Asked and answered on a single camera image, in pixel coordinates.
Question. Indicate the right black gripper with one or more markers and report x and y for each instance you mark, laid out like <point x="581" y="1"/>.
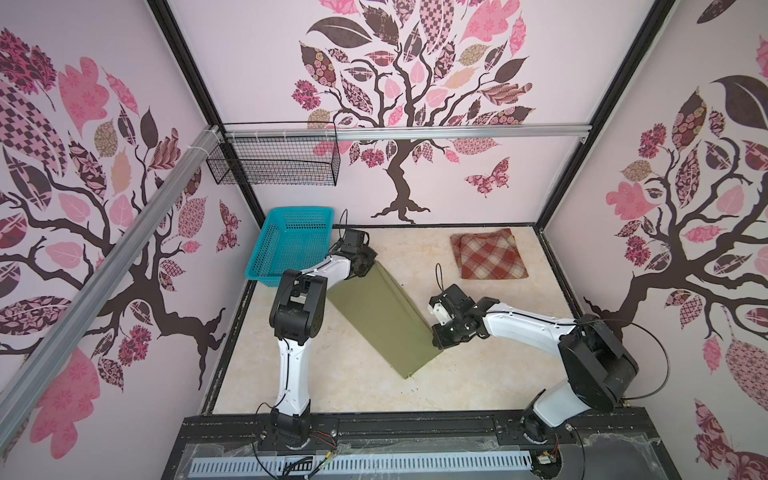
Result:
<point x="448" y="324"/>

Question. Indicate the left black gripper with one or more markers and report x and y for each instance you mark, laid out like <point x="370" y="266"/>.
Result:
<point x="371" y="255"/>

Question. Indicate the olive and white skirt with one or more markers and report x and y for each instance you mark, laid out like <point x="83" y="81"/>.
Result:
<point x="378" y="307"/>

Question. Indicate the red plaid skirt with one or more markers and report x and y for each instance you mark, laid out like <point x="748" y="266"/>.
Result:
<point x="488" y="256"/>

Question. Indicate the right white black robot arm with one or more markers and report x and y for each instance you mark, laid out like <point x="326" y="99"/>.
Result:
<point x="599" y="369"/>

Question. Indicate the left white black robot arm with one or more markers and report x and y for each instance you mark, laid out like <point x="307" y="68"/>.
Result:
<point x="296" y="317"/>

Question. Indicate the teal plastic basket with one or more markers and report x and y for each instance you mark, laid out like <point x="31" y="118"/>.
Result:
<point x="291" y="238"/>

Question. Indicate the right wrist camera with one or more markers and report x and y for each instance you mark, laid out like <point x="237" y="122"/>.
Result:
<point x="451" y="304"/>

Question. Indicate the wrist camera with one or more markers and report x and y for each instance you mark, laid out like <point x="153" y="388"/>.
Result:
<point x="354" y="241"/>
<point x="451" y="304"/>

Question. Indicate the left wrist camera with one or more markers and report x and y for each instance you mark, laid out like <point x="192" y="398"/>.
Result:
<point x="354" y="241"/>

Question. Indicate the black wire basket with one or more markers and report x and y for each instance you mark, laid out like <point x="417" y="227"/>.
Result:
<point x="293" y="153"/>

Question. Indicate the white slotted cable duct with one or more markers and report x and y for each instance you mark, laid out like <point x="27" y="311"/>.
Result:
<point x="349" y="465"/>

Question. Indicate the aluminium rail back wall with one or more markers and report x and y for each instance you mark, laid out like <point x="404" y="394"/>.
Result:
<point x="420" y="132"/>

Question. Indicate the aluminium rail wall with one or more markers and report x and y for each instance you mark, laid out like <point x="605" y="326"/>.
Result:
<point x="420" y="132"/>
<point x="29" y="383"/>

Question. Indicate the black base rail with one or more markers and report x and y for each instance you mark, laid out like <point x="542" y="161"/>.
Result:
<point x="620" y="445"/>

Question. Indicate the aluminium rail left wall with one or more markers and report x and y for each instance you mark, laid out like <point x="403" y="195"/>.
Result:
<point x="29" y="383"/>

